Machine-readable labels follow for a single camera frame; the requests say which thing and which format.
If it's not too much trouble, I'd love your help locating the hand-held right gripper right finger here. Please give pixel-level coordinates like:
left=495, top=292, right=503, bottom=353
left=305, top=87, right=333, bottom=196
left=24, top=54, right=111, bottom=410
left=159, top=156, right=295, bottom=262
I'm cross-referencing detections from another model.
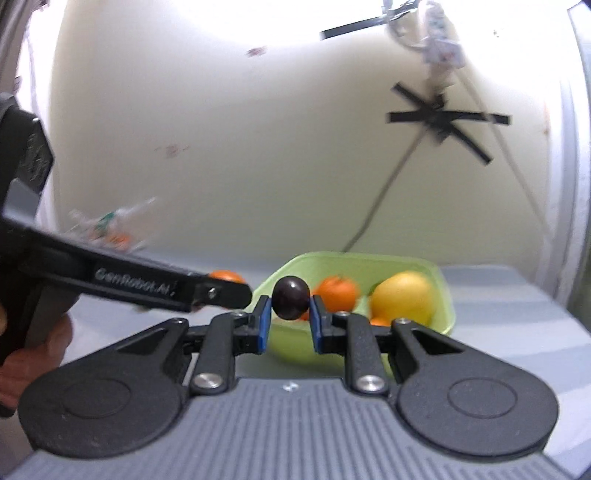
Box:
left=308, top=295, right=465, bottom=395

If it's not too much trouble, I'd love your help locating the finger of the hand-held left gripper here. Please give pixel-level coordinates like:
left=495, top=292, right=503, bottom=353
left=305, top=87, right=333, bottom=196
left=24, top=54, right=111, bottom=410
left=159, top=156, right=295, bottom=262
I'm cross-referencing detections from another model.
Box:
left=18, top=228, right=253, bottom=315

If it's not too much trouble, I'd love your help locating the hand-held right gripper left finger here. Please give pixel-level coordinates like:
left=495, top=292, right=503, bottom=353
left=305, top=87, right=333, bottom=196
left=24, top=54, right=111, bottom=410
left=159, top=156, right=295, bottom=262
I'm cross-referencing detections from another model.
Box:
left=117, top=295, right=273, bottom=395

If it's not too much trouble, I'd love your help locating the green plastic basin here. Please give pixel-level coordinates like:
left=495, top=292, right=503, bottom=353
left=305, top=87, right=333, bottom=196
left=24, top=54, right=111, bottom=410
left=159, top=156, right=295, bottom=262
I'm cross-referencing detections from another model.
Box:
left=252, top=250, right=457, bottom=366

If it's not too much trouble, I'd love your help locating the dark purple plum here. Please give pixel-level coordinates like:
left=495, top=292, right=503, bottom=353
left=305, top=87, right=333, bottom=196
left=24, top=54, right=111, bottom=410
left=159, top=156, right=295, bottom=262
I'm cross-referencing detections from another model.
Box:
left=272, top=276, right=310, bottom=320

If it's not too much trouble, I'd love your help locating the large yellow citrus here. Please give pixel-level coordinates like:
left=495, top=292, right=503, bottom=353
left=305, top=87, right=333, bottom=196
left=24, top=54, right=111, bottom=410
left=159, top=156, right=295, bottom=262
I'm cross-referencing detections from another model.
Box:
left=370, top=271, right=435, bottom=326

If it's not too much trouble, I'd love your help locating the person's left hand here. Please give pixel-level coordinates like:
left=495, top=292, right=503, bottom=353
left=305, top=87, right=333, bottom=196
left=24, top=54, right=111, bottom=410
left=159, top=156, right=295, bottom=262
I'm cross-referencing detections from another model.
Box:
left=0, top=307, right=75, bottom=409

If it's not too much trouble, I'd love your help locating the clear plastic bag of produce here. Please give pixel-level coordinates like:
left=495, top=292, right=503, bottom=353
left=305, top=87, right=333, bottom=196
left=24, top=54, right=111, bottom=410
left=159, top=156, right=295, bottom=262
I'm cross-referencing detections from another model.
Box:
left=68, top=198, right=158, bottom=253

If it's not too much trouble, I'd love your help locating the striped bed sheet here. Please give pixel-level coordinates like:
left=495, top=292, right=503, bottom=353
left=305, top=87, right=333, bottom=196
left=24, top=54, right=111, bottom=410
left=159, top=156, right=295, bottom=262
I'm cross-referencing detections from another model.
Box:
left=60, top=263, right=591, bottom=467

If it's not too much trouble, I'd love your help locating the black tape cross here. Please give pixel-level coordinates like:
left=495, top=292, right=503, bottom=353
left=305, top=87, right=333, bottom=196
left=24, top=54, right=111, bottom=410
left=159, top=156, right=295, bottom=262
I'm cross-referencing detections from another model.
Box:
left=387, top=82, right=512, bottom=165

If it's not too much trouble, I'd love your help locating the black tape strip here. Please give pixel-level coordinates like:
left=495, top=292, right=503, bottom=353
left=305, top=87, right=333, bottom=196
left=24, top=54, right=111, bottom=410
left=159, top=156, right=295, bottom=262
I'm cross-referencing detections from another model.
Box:
left=320, top=16, right=385, bottom=41

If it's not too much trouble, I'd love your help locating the white power strip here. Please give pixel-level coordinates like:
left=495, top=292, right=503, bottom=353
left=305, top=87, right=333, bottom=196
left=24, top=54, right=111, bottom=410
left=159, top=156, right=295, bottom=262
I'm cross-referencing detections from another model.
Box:
left=416, top=0, right=467, bottom=71

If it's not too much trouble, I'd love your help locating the grey cable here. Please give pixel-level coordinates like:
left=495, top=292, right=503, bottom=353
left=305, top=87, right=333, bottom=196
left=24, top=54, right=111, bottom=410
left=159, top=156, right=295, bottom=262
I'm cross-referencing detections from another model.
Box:
left=342, top=129, right=428, bottom=253

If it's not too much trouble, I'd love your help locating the white power cable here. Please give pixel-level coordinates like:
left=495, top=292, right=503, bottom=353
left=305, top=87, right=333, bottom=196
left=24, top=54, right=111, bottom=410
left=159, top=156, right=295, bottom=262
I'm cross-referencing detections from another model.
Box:
left=455, top=67, right=555, bottom=237

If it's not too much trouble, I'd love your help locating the white door frame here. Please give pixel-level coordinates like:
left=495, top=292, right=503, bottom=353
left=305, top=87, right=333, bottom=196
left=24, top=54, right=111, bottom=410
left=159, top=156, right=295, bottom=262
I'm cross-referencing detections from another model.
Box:
left=545, top=9, right=591, bottom=315

